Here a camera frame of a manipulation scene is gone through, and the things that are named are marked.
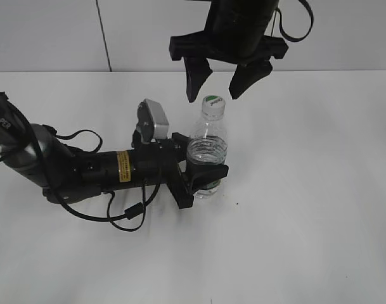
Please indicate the white green bottle cap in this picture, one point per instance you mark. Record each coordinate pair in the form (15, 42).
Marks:
(213, 107)

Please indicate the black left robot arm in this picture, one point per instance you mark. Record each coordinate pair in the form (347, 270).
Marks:
(71, 174)

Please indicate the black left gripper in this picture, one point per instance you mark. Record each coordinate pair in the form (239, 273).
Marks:
(153, 163)

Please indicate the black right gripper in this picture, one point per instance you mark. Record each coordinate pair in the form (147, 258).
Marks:
(234, 32)

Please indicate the clear plastic water bottle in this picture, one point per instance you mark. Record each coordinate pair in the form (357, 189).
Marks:
(208, 140)

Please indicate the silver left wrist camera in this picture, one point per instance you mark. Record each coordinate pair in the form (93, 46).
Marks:
(152, 121)

